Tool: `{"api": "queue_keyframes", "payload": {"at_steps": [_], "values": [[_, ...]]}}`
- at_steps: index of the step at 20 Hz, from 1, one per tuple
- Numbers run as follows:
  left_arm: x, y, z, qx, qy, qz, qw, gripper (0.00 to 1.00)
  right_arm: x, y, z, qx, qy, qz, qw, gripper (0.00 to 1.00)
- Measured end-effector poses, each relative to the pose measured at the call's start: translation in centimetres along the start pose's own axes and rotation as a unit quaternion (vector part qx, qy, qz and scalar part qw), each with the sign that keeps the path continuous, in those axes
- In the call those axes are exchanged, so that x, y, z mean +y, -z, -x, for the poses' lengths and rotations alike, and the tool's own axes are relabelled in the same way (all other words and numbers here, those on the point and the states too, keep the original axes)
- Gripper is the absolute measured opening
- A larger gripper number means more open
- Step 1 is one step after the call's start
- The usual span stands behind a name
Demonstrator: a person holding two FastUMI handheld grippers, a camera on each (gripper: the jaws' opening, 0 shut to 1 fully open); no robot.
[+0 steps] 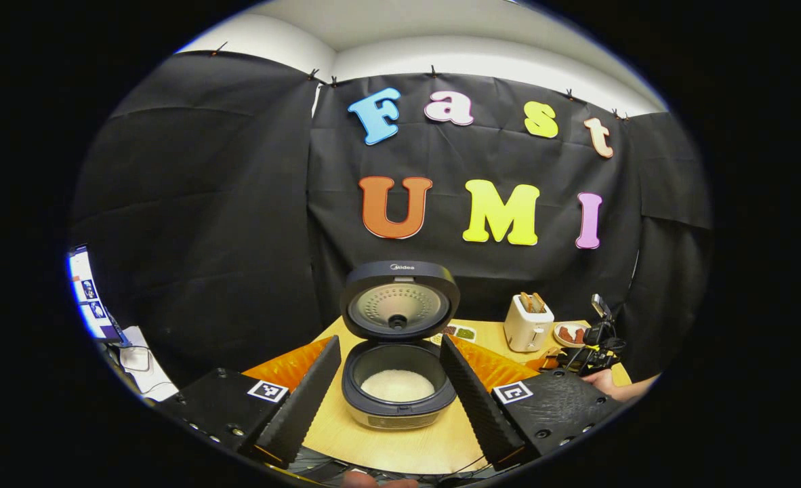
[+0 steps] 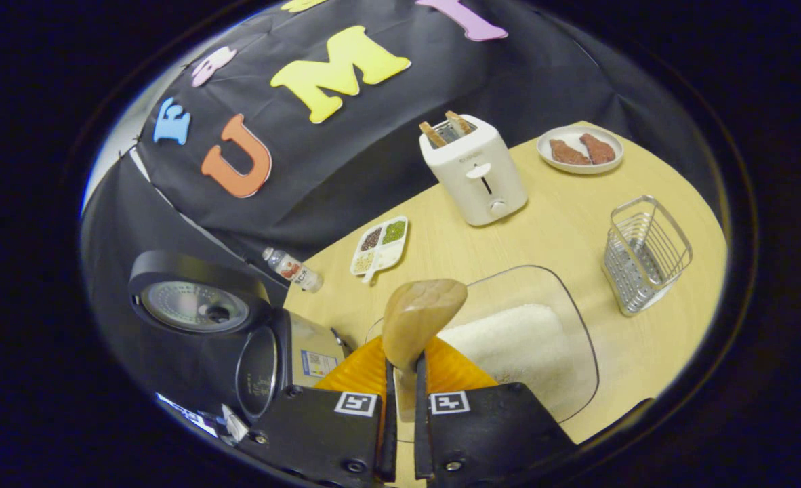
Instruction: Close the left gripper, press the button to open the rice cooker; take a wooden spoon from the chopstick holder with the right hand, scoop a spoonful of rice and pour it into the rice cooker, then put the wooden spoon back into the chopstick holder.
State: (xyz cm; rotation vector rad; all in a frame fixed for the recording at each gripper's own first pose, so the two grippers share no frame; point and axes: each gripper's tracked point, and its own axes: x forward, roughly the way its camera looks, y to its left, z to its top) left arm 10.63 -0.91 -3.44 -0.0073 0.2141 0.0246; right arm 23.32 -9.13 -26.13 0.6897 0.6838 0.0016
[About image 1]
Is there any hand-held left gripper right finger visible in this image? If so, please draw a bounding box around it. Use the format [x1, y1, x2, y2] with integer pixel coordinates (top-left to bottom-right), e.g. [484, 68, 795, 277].
[439, 334, 623, 472]

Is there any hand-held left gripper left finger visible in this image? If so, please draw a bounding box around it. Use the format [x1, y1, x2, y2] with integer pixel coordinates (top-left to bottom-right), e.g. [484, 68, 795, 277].
[159, 335, 342, 468]

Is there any dark grey rice cooker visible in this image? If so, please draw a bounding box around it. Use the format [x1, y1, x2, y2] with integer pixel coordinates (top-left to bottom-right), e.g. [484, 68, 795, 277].
[340, 261, 461, 430]

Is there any white plate with red food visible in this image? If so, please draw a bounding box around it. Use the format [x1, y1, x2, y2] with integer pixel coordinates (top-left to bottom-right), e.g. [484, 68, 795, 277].
[554, 323, 590, 348]

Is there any white toaster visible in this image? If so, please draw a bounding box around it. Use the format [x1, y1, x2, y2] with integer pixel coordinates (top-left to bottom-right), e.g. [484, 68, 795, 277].
[504, 294, 555, 353]

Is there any white divided dish of beans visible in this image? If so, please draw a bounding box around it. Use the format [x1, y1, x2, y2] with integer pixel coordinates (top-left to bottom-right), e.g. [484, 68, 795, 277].
[431, 325, 477, 346]

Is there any white side desk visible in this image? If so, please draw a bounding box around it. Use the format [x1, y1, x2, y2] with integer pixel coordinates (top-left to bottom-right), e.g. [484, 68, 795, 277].
[117, 327, 179, 402]

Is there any black backdrop cloth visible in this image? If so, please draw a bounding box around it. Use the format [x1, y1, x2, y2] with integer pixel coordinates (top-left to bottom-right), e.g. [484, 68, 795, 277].
[68, 51, 714, 387]

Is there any computer monitor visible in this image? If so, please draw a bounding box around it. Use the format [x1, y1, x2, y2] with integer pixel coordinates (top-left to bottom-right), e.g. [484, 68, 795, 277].
[68, 245, 125, 343]

